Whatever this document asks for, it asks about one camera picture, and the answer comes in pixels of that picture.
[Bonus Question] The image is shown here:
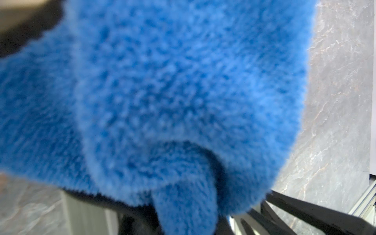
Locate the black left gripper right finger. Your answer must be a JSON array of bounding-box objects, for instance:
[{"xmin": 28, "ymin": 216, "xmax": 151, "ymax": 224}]
[{"xmin": 215, "ymin": 217, "xmax": 235, "ymax": 235}]

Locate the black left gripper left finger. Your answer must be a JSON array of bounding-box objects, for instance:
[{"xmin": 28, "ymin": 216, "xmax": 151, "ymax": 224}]
[{"xmin": 1, "ymin": 1, "xmax": 64, "ymax": 57}]

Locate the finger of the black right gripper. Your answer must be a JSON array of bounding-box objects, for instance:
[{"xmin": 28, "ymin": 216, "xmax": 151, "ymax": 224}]
[
  {"xmin": 239, "ymin": 201, "xmax": 297, "ymax": 235},
  {"xmin": 266, "ymin": 191, "xmax": 376, "ymax": 235}
]

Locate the green picture frame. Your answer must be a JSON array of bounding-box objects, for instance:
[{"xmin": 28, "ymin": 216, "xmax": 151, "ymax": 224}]
[{"xmin": 60, "ymin": 191, "xmax": 119, "ymax": 235}]

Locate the blue microfiber cloth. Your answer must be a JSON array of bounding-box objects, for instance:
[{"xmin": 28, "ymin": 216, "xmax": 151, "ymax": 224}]
[{"xmin": 1, "ymin": 1, "xmax": 316, "ymax": 235}]

